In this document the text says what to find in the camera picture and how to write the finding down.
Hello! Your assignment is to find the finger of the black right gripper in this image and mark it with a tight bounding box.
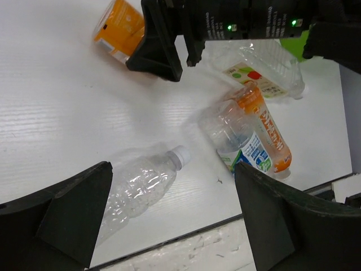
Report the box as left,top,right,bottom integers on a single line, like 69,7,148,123
302,16,360,73

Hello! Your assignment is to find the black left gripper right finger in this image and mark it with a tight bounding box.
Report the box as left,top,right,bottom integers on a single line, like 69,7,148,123
235,162,360,270

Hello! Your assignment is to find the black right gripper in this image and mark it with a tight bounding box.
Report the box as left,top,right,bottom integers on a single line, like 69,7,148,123
126,1,360,82

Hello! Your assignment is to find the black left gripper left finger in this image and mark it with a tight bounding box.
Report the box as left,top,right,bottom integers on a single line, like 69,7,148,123
1,161,113,270

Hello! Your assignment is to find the orange juice bottle brown cap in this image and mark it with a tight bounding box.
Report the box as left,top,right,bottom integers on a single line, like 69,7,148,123
93,0,144,64

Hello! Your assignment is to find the clear square bottle apple label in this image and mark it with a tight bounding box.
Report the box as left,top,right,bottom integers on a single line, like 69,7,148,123
206,40,305,99

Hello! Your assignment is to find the clear bottle white cap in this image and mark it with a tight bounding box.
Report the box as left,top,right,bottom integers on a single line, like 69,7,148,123
95,145,191,247

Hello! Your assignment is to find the clear bottle blue white label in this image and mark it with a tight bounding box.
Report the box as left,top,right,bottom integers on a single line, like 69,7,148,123
197,99,274,174

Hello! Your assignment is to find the clear bottle orange label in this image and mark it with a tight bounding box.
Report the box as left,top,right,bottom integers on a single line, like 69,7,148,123
222,84,292,180

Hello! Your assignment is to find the green plastic bin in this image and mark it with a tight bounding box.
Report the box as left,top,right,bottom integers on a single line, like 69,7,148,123
279,26,310,63

